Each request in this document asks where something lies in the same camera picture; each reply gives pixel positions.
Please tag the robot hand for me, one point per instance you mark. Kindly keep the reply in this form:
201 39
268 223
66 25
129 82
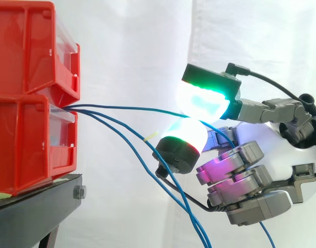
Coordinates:
274 152

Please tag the black stand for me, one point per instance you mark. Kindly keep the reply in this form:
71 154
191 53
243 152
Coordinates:
31 214

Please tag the red plastic bin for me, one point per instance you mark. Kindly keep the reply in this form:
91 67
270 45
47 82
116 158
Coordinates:
20 144
23 49

